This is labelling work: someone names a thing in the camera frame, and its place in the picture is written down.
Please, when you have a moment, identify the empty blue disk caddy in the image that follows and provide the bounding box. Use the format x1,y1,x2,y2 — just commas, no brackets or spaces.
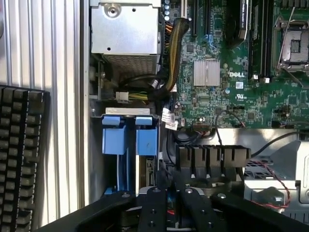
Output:
101,115,129,194

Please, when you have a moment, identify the black fan shroud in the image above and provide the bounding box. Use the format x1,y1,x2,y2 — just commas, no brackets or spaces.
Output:
175,145,252,178

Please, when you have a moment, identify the silver metal drive cage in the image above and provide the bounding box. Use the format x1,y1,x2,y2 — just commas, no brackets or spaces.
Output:
243,140,309,216

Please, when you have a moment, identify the white power connector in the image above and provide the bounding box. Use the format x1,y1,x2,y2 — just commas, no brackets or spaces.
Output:
115,91,130,102

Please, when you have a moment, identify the green motherboard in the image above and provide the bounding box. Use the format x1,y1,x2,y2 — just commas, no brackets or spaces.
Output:
161,0,309,132

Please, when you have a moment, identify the silver chipset heat sink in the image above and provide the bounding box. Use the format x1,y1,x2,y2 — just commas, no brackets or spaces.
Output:
193,59,221,87

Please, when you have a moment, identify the black keyboard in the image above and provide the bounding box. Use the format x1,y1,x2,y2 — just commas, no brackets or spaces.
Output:
0,84,51,232

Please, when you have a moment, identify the black open PC case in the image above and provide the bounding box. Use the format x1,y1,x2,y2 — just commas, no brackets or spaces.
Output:
79,0,309,232

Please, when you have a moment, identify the black RAM slot row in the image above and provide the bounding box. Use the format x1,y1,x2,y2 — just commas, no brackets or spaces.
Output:
248,0,274,81

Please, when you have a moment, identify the silver power supply unit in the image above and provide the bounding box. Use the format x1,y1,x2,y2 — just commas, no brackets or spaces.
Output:
90,0,162,73

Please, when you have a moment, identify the CPU socket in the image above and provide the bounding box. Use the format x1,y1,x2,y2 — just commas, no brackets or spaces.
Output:
272,15,309,76

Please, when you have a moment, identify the black expansion slot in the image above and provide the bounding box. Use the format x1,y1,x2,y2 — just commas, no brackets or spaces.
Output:
191,0,198,38
203,0,210,37

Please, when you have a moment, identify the black graphics card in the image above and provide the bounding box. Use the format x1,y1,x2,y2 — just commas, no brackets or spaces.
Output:
223,0,252,49

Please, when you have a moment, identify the red and black wire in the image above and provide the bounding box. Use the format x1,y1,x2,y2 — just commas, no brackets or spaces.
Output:
246,160,292,208

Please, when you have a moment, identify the white tagged wire bundle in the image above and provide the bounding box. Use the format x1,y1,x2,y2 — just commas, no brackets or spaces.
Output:
161,108,180,130

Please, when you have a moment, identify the black power cable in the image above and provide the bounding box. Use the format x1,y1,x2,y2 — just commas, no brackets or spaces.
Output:
118,73,168,89

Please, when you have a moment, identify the braided power cable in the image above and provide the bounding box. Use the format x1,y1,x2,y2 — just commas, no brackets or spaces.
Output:
147,18,192,103

